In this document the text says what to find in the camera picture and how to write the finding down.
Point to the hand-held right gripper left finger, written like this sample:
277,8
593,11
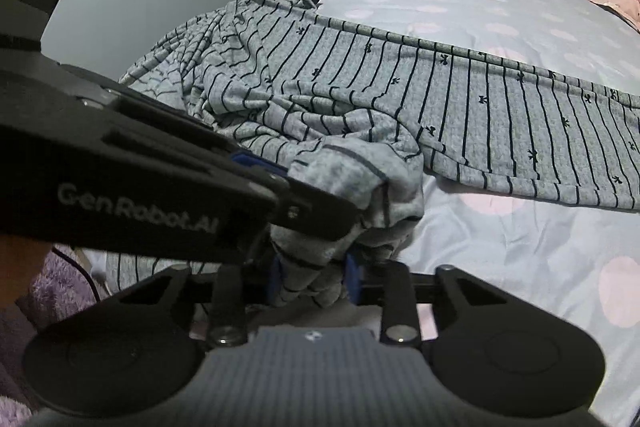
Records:
276,284

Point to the grey striped garment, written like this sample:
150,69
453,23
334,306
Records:
350,107

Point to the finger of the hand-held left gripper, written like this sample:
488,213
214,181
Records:
190,127
315,212

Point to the polka-dot bedsheet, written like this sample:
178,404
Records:
500,237

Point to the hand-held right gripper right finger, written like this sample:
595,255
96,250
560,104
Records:
353,277

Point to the pink pillow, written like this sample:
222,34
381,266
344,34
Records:
620,2

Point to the purple fluffy rug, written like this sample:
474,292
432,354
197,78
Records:
40,357

